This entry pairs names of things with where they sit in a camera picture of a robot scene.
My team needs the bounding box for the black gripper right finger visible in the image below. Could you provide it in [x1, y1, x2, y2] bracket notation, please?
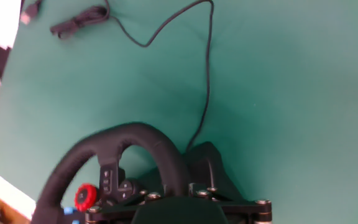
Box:
[188, 182, 273, 224]

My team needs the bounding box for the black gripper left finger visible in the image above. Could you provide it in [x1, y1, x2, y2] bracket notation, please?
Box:
[85, 188, 164, 224]

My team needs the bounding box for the black Logitech wheel base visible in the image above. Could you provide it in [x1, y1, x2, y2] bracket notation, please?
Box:
[135, 141, 245, 203]

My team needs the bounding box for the black racing steering wheel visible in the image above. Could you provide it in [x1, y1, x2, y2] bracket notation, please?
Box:
[31, 121, 192, 224]

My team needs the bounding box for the green table mat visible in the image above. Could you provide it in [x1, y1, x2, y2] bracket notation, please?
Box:
[0, 0, 358, 224]

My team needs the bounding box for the thin black USB cable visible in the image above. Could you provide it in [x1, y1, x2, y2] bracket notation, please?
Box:
[19, 0, 214, 153]

